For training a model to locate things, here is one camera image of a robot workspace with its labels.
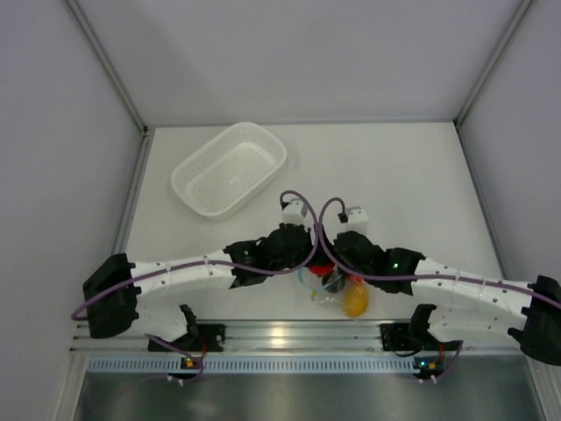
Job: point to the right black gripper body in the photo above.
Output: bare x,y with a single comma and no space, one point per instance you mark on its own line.
356,269

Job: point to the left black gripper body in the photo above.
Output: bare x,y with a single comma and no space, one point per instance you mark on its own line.
300,257

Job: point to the dark fake food piece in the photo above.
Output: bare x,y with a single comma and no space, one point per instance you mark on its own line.
333,283

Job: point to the red fake tomato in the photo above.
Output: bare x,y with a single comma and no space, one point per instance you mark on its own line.
321,270

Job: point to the clear zip top bag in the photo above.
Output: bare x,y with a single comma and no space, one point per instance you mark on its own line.
332,302

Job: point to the orange fake food piece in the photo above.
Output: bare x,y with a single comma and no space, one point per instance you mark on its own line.
355,300

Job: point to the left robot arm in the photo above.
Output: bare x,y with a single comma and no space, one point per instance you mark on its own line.
151,298

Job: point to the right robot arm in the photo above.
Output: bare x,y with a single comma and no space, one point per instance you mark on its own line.
453,305

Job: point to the white perforated plastic basket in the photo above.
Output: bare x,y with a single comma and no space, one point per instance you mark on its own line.
228,171

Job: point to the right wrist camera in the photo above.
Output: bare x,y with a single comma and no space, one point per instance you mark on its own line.
354,219

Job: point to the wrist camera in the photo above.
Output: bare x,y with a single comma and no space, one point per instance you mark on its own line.
354,219
294,212

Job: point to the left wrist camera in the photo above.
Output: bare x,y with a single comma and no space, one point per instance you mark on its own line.
294,212

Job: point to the aluminium mounting rail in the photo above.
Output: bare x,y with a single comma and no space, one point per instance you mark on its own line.
292,336

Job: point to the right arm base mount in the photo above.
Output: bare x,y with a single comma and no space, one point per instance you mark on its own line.
398,337

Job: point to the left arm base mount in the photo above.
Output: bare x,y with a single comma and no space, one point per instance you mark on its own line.
188,338

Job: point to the slotted cable duct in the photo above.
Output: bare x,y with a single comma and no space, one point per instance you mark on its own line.
261,365

